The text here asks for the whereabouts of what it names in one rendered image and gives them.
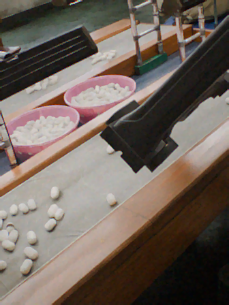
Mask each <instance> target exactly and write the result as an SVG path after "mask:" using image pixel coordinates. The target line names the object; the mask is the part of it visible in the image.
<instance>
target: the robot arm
mask: <svg viewBox="0 0 229 305"><path fill-rule="evenodd" d="M228 70H229V15H228V16H227V17H226V18H225V19H224V21H222V22H221V23H220V24H219V26H218V27H216V28H215V29H214V30H213V32H212V33H211V34H210V35H209V36H208V37H207V38H206V39H205V40H204V41H203V42H202V43H201V44H200V45H199V47H197V48H196V49H195V50H194V51H193V52H192V53H191V54H190V55H189V56H188V58H187V59H186V60H184V62H183V63H182V64H181V65H180V66H179V67H177V68H176V70H175V71H174V73H173V74H171V75H170V76H169V77H168V79H167V80H166V81H164V82H163V83H162V84H161V85H160V87H159V88H158V89H157V90H156V91H155V92H154V93H153V94H152V95H151V96H150V97H149V98H148V99H147V100H146V101H145V102H144V103H143V104H142V105H141V106H140V105H139V104H138V103H137V101H136V100H135V99H133V100H131V101H130V102H128V103H127V104H125V105H124V106H123V107H122V108H120V109H118V110H117V111H116V112H114V113H113V115H112V116H111V117H110V118H109V119H108V120H107V121H106V122H105V124H106V125H107V127H106V128H105V129H104V130H103V132H101V133H100V134H99V136H100V137H101V138H102V139H104V140H105V141H106V142H107V143H108V144H109V145H110V147H111V148H112V149H113V150H114V151H121V152H122V154H121V156H120V157H121V158H122V159H123V160H124V161H125V162H126V163H127V165H128V166H130V167H131V168H132V171H133V172H134V173H135V174H137V173H138V172H139V170H140V169H141V168H142V167H143V166H144V165H145V166H146V167H147V168H148V169H149V170H150V171H151V172H153V171H154V170H155V169H156V168H157V167H158V166H159V165H161V164H163V162H164V161H165V160H166V159H167V158H168V157H169V156H170V155H171V154H172V153H173V152H174V151H175V149H177V147H178V146H179V145H178V144H177V143H176V142H175V141H174V140H173V139H172V138H171V137H170V135H171V133H172V130H173V128H174V126H175V125H176V124H177V123H178V122H183V121H184V120H185V119H186V118H187V117H188V116H190V115H191V114H192V113H193V112H194V111H195V110H196V109H197V108H198V107H199V106H200V104H201V103H202V102H204V101H206V100H207V99H209V98H210V97H211V98H214V99H215V98H216V97H217V96H219V97H221V96H222V95H223V94H224V93H226V91H227V90H228V89H229V82H228V81H229V72H228Z"/></svg>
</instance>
